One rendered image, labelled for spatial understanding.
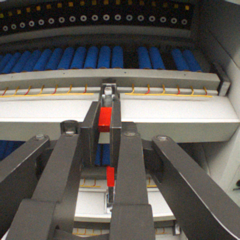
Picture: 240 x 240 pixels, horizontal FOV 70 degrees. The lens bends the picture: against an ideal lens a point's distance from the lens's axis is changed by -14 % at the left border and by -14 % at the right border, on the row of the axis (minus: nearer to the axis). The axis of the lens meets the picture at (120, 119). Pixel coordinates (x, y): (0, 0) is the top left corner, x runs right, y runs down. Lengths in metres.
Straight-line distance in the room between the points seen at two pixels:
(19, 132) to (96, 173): 0.17
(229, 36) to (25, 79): 0.31
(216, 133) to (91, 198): 0.25
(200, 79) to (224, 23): 0.11
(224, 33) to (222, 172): 0.22
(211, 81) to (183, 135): 0.09
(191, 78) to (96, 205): 0.27
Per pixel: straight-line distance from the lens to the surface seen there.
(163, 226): 0.54
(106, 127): 0.17
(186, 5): 0.37
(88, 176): 0.38
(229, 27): 0.33
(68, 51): 0.33
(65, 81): 0.27
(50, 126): 0.25
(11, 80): 0.30
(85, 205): 0.38
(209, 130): 0.27
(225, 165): 0.33
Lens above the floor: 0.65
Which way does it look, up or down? 28 degrees down
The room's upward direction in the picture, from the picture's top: 1 degrees clockwise
